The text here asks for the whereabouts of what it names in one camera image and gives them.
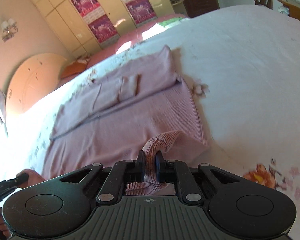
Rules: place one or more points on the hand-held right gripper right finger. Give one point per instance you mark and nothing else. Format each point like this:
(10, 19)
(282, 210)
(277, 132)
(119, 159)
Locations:
(160, 166)

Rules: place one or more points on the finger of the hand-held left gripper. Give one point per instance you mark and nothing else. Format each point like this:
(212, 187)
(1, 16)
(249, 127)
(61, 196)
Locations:
(22, 180)

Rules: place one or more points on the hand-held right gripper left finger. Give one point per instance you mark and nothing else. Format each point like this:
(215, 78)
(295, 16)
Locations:
(140, 166)

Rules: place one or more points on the pink sweater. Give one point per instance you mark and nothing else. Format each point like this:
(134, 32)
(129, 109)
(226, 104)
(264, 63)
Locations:
(145, 115)

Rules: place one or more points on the person's left hand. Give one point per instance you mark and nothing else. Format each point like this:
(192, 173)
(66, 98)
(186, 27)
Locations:
(2, 226)

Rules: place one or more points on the wooden headboard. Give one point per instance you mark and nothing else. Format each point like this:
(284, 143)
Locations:
(32, 80)

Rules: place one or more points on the orange pillow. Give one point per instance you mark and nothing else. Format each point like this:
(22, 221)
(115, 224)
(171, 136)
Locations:
(72, 70)

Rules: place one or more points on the floral bed sheet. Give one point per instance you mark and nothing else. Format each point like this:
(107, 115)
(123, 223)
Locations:
(240, 80)

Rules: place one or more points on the floral pillow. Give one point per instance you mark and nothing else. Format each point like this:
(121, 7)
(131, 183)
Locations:
(82, 59)

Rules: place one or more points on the folded green cloth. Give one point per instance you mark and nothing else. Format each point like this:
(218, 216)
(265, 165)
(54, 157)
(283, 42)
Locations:
(168, 22)

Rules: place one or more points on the cream wardrobe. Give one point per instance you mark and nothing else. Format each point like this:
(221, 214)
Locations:
(65, 15)

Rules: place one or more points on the white kettle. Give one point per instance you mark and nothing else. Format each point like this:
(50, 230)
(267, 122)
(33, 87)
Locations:
(283, 9)

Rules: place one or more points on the wooden cabinet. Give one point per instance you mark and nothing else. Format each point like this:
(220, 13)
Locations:
(297, 11)

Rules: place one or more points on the wall lamp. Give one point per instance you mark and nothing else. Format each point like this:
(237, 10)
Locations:
(9, 28)

